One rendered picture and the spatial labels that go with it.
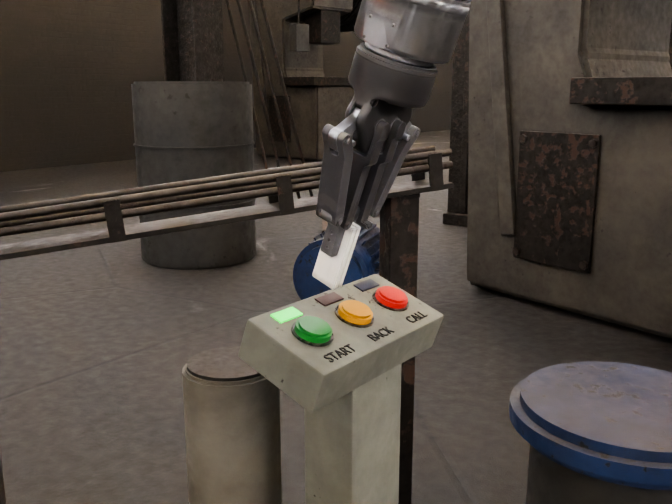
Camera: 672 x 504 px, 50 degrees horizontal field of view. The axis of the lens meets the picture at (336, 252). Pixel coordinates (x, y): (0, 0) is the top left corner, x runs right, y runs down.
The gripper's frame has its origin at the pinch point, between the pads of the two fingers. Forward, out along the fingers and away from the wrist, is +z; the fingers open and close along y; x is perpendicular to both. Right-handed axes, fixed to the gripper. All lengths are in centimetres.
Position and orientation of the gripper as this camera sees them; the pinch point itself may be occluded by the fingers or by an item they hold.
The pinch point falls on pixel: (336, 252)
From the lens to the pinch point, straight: 71.9
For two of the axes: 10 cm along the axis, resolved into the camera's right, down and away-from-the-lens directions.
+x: 7.4, 4.7, -4.8
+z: -2.8, 8.7, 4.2
